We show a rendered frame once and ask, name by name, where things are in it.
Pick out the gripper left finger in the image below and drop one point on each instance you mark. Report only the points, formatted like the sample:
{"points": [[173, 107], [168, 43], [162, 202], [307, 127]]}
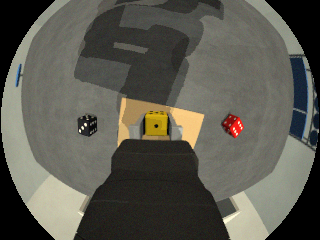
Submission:
{"points": [[137, 130]]}

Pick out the red die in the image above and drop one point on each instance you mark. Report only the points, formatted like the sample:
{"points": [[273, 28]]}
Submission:
{"points": [[233, 125]]}

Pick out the black die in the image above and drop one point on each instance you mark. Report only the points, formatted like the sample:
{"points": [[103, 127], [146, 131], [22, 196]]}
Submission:
{"points": [[87, 125]]}

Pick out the yellow die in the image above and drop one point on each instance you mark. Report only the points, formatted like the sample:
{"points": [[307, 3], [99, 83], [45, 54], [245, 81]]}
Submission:
{"points": [[156, 123]]}

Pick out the tan square mat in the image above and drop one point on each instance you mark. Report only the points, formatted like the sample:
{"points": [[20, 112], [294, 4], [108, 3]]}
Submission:
{"points": [[131, 110]]}

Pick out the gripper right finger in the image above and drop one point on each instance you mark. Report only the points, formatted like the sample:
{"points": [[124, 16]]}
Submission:
{"points": [[174, 131]]}

